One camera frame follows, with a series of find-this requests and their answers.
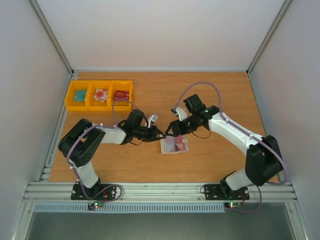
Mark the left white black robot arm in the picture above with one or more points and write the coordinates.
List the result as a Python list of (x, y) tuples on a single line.
[(79, 145)]

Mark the white red-dot card in bin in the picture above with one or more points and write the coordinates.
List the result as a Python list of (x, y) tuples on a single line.
[(101, 95)]

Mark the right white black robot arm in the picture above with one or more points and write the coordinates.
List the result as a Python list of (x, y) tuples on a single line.
[(262, 154)]

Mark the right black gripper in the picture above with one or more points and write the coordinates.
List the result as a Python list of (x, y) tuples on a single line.
[(173, 127)]

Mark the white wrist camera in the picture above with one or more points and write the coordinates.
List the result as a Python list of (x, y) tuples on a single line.
[(151, 120), (180, 113)]

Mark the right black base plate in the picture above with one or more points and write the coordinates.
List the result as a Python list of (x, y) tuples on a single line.
[(213, 192)]

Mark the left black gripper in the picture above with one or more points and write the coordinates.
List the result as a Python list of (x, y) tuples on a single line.
[(153, 134)]

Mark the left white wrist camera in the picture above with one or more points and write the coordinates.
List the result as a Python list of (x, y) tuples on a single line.
[(151, 120)]

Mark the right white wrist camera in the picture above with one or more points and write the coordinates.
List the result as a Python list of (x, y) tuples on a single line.
[(180, 113)]

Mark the small circuit board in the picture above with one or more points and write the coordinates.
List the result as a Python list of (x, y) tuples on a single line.
[(95, 205), (232, 205)]

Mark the red card in bin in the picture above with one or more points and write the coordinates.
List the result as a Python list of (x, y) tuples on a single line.
[(121, 94)]

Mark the white red-dot card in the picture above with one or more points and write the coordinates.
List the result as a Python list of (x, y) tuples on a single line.
[(101, 95), (169, 144)]

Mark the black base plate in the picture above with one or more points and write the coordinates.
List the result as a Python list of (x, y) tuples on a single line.
[(98, 192), (213, 192)]

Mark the grey slotted cable duct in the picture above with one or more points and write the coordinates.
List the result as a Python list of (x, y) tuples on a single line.
[(130, 208)]

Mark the right small circuit board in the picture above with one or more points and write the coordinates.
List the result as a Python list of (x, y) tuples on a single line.
[(232, 205)]

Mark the teal card in bin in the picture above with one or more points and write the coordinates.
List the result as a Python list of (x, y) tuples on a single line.
[(79, 95)]

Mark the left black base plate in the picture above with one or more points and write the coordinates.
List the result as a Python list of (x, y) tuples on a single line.
[(98, 192)]

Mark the left small circuit board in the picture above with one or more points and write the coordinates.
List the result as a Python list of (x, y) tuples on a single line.
[(95, 205)]

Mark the yellow three-compartment bin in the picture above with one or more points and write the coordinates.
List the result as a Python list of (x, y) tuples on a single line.
[(92, 105)]

